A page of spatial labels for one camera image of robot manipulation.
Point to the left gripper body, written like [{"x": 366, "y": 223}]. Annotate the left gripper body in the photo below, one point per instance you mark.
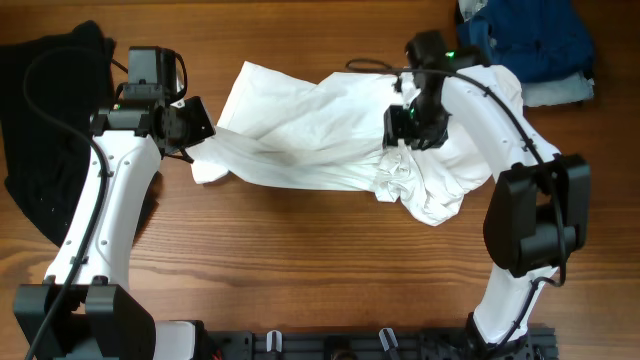
[{"x": 196, "y": 124}]

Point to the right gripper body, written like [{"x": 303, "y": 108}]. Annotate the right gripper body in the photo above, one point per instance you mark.
[{"x": 396, "y": 126}]

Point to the white t-shirt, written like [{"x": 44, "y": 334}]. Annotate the white t-shirt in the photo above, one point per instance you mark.
[{"x": 279, "y": 131}]

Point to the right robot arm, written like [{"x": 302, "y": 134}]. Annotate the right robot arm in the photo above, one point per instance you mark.
[{"x": 538, "y": 213}]

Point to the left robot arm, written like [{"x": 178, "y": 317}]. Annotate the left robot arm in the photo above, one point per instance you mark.
[{"x": 83, "y": 308}]

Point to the black garment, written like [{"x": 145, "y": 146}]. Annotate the black garment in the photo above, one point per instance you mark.
[{"x": 68, "y": 77}]

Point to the folded dark blue garment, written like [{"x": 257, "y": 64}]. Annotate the folded dark blue garment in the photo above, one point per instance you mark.
[{"x": 537, "y": 40}]

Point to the folded light blue jeans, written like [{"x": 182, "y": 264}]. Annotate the folded light blue jeans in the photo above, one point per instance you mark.
[{"x": 575, "y": 88}]

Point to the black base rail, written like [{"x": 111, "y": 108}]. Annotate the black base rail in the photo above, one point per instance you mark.
[{"x": 429, "y": 344}]

